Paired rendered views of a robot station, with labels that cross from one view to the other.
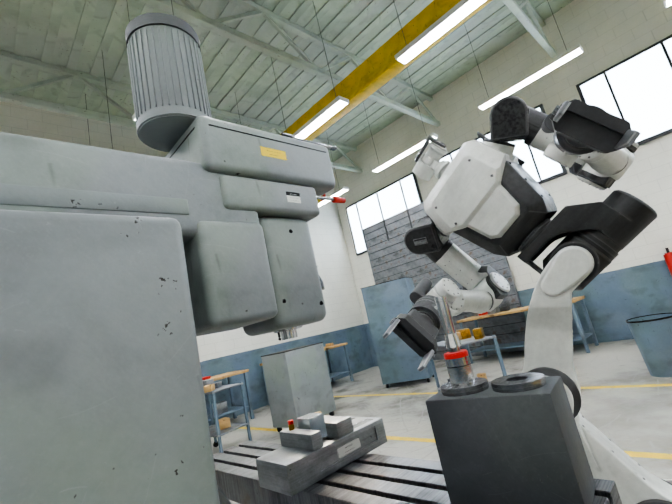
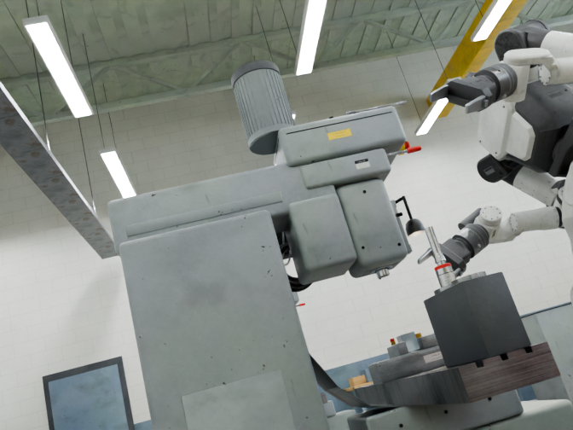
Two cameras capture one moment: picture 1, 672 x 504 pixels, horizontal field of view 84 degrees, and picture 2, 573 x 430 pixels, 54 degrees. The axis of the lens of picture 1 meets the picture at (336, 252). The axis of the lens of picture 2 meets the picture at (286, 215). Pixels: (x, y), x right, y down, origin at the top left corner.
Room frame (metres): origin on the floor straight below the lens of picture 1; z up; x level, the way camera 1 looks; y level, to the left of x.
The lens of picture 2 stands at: (-0.70, -0.81, 0.96)
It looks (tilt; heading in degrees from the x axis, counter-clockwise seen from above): 17 degrees up; 36
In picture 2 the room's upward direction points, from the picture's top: 16 degrees counter-clockwise
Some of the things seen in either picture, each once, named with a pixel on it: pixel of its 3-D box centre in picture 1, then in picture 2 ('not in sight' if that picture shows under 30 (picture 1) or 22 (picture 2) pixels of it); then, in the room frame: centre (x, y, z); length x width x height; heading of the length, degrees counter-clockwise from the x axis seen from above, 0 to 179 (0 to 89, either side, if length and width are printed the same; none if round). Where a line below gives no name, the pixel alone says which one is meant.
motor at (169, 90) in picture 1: (170, 85); (264, 107); (0.95, 0.36, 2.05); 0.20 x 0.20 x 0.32
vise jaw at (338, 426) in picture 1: (328, 426); (424, 342); (1.15, 0.13, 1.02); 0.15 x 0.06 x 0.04; 44
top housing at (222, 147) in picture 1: (254, 172); (337, 148); (1.12, 0.20, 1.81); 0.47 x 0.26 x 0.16; 136
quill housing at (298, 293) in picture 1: (276, 276); (366, 228); (1.13, 0.19, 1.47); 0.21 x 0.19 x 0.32; 46
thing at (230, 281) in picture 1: (218, 280); (318, 240); (0.99, 0.33, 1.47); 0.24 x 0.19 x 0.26; 46
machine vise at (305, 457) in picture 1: (323, 442); (420, 354); (1.13, 0.15, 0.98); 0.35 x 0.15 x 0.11; 134
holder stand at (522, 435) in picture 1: (504, 437); (472, 318); (0.75, -0.23, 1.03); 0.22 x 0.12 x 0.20; 54
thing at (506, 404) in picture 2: not in sight; (429, 415); (1.13, 0.19, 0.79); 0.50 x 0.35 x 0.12; 136
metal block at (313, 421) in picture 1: (311, 427); (408, 342); (1.11, 0.17, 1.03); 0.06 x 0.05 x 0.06; 44
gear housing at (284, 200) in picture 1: (254, 210); (340, 180); (1.10, 0.22, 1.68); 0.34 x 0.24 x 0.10; 136
